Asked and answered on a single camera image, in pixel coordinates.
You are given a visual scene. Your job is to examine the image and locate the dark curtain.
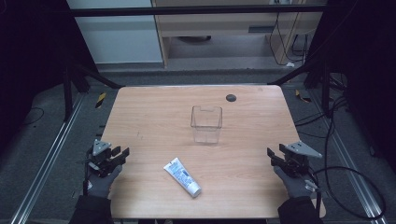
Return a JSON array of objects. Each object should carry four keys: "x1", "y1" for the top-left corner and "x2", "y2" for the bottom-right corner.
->
[
  {"x1": 306, "y1": 0, "x2": 396, "y2": 174},
  {"x1": 0, "y1": 0, "x2": 97, "y2": 157}
]

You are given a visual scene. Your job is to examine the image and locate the white toothpaste tube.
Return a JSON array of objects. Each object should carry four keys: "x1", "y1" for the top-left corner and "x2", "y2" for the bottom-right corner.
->
[{"x1": 163, "y1": 157, "x2": 203, "y2": 199}]

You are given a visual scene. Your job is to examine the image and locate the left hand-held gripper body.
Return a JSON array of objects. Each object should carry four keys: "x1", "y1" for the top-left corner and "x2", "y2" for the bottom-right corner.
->
[{"x1": 84, "y1": 138, "x2": 123, "y2": 178}]

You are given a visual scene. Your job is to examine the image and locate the light wooden desk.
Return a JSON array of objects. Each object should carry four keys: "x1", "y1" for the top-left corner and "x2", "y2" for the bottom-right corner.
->
[{"x1": 150, "y1": 0, "x2": 329, "y2": 68}]

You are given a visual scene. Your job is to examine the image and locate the black metal stand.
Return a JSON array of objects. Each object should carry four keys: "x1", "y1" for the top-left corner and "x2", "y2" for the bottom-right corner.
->
[
  {"x1": 267, "y1": 57, "x2": 332, "y2": 117},
  {"x1": 61, "y1": 59, "x2": 125, "y2": 123}
]

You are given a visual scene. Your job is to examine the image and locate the clear plastic container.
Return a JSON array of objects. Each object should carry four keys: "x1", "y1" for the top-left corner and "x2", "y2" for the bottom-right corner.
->
[{"x1": 190, "y1": 105, "x2": 223, "y2": 145}]

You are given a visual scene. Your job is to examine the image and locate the yellow black striped tape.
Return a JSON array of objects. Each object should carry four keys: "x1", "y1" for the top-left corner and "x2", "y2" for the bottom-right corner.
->
[
  {"x1": 294, "y1": 89, "x2": 313, "y2": 104},
  {"x1": 94, "y1": 91, "x2": 107, "y2": 109}
]

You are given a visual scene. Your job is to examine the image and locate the person's left hand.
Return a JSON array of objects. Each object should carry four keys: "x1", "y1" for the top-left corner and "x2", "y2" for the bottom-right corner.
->
[{"x1": 83, "y1": 163, "x2": 123, "y2": 200}]

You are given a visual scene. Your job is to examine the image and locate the person's right hand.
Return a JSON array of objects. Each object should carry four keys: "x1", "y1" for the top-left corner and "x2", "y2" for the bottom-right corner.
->
[{"x1": 273, "y1": 165, "x2": 319, "y2": 200}]

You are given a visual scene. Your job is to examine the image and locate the thin black floor cable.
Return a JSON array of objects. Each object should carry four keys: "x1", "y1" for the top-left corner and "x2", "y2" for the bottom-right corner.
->
[{"x1": 21, "y1": 106, "x2": 45, "y2": 127}]

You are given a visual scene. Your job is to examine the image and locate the black hanging desk cables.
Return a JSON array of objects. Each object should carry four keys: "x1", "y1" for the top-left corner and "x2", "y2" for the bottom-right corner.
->
[{"x1": 268, "y1": 11, "x2": 310, "y2": 67}]

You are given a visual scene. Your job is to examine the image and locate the aluminium floor rail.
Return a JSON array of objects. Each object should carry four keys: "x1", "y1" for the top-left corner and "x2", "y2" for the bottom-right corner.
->
[
  {"x1": 306, "y1": 89, "x2": 390, "y2": 224},
  {"x1": 8, "y1": 92, "x2": 88, "y2": 224}
]

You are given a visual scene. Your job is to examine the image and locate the white cabinet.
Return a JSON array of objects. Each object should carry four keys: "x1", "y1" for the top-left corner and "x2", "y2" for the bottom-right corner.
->
[{"x1": 65, "y1": 0, "x2": 163, "y2": 65}]

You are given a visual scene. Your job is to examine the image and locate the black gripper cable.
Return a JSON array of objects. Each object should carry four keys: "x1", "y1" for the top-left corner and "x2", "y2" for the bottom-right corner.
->
[{"x1": 293, "y1": 92, "x2": 388, "y2": 220}]

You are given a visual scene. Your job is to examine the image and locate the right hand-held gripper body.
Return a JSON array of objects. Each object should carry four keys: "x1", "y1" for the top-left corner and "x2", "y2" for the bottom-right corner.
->
[{"x1": 275, "y1": 140, "x2": 323, "y2": 179}]

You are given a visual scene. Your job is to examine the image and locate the black horizontal frame bar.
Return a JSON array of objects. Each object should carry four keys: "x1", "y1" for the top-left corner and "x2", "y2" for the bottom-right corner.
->
[{"x1": 69, "y1": 4, "x2": 327, "y2": 18}]

